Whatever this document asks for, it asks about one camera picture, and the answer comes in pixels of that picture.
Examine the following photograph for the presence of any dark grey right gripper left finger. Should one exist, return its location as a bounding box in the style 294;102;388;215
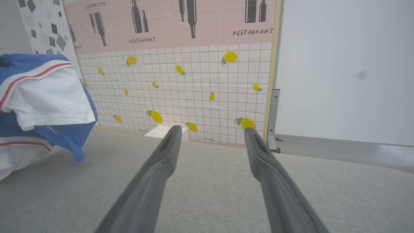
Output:
94;125;182;233

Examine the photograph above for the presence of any blue and white striped garment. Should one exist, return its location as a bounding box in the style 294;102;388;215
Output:
0;53;98;181

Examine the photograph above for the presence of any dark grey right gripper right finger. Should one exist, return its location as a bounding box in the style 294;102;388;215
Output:
244;127;330;233

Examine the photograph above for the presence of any grey fabric sofa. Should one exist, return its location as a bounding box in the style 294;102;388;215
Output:
0;126;414;233

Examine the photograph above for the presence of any white partition board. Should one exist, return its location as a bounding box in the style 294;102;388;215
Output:
274;0;414;147

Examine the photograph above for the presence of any lemon print backdrop panel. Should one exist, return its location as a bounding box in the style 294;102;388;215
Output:
62;0;282;148

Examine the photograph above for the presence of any grey metal partition leg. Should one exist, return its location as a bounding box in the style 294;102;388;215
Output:
267;89;281;153

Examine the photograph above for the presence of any grey terrazzo pattern panel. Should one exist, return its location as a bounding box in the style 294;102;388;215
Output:
16;0;83;78

